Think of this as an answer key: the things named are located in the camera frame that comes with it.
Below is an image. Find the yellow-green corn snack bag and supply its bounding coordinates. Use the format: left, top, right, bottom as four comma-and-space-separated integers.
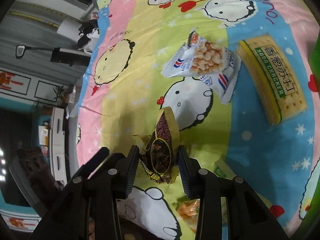
172, 158, 235, 233

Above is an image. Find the soda cracker pack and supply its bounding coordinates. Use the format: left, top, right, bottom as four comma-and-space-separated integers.
237, 35, 307, 125

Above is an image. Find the white peanut snack bag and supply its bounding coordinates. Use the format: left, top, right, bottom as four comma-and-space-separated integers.
162, 30, 241, 105

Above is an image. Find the white cabinet with drawers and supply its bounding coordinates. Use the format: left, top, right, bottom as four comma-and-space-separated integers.
49, 107, 68, 185

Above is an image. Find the green white cardboard box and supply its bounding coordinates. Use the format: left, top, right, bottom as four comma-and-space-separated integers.
300, 38, 319, 239

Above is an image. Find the potted green plant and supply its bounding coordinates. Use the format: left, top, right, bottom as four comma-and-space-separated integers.
53, 86, 72, 107

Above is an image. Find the black floor lamp stand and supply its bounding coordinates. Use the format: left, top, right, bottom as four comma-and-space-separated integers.
15, 45, 91, 67

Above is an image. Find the colourful cartoon striped bedsheet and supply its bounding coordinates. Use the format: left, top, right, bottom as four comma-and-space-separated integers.
76, 0, 319, 237

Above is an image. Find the black stereo camera box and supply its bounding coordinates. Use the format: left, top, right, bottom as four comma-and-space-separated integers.
9, 147, 63, 217

